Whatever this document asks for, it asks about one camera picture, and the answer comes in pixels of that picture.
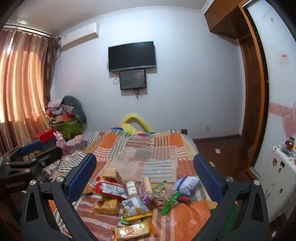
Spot blue white snack bag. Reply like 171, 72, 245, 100
173, 176, 200, 202

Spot red snack packet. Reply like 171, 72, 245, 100
95, 177, 127, 200

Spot caramel rice cake pack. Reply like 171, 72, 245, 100
93, 199, 120, 215

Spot green edged pastry bag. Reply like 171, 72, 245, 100
152, 180, 181, 216

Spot golden rice crisp pack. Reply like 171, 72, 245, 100
101, 168, 123, 183

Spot yellow cracker packet orange ends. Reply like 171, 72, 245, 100
111, 218, 158, 240

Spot purple snack packet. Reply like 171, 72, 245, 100
139, 177, 154, 204

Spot grey yellow snack packet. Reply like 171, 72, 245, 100
121, 196, 152, 221

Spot brown cracker pack white label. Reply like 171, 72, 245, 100
125, 180, 139, 198

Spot red box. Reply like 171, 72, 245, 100
33, 128, 56, 143

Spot pink stuffed rabbit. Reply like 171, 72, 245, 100
54, 131, 66, 149

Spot white sticker suitcase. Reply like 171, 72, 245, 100
260, 145, 295, 222

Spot green gift box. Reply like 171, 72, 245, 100
50, 118, 82, 141

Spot grey plush toy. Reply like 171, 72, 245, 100
61, 95, 87, 123

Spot clear plastic storage bin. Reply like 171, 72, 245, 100
108, 146, 179, 182

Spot orange pink curtain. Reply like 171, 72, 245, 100
1, 28, 59, 154

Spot yellow plush toy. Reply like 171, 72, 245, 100
112, 113, 153, 137

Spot patchwork striped bedspread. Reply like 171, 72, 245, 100
38, 129, 217, 240

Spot brown wooden door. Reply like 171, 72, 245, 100
239, 33, 264, 167

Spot white air conditioner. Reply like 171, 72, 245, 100
61, 23, 99, 51

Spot white wardrobe with hearts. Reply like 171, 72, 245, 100
246, 1, 295, 176

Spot wooden upper cabinet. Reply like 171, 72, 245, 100
205, 0, 250, 39

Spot small black wall monitor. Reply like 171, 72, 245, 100
119, 69, 146, 90

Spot wall mounted black television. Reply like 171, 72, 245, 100
108, 41, 156, 72

